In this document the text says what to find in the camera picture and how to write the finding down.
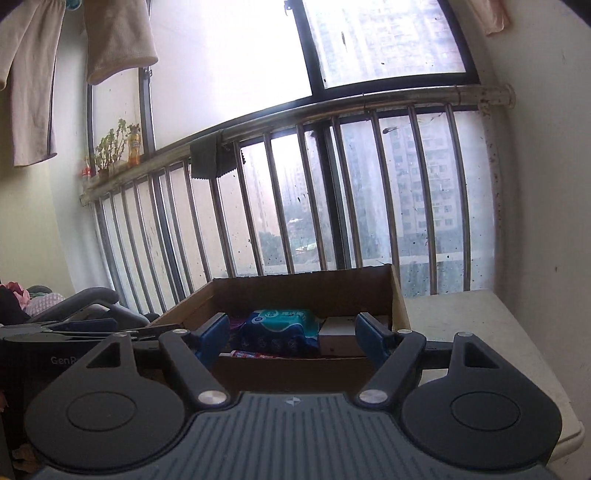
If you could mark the green potted plant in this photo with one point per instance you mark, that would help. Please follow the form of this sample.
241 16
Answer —
111 147

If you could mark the metal window railing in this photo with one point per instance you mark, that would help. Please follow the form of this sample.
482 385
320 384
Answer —
323 110

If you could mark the peach hanging shirt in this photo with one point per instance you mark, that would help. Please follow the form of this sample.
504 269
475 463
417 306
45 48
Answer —
489 14

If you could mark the brown cardboard box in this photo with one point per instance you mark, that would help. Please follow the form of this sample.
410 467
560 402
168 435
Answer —
295 286

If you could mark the blue wet wipes packet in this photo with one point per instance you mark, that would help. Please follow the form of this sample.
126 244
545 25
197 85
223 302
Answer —
281 330

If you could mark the pink cloth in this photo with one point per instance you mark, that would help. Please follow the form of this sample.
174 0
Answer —
14 295

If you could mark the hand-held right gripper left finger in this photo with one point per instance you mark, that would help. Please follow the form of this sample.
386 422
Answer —
217 334

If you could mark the beige hanging garment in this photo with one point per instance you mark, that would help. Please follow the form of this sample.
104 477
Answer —
32 92

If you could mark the dark cloth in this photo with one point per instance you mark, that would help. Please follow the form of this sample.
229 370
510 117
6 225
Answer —
210 154

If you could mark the beige hanging towel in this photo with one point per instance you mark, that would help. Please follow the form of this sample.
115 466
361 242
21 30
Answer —
120 41

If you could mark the orange drink bottle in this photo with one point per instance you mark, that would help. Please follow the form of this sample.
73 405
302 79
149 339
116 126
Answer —
134 150

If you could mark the small red bottle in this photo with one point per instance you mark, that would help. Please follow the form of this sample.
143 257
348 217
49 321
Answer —
87 170

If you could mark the black window frame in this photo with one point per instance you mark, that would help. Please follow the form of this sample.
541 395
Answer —
311 50

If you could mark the small white box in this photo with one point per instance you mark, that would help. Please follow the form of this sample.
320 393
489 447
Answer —
337 327

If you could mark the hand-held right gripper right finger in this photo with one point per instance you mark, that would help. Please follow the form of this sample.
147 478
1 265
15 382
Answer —
371 334

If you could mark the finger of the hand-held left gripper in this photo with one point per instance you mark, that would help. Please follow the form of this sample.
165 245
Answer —
120 323
161 328

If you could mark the toothpaste tube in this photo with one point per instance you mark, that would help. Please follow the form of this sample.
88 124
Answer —
244 355

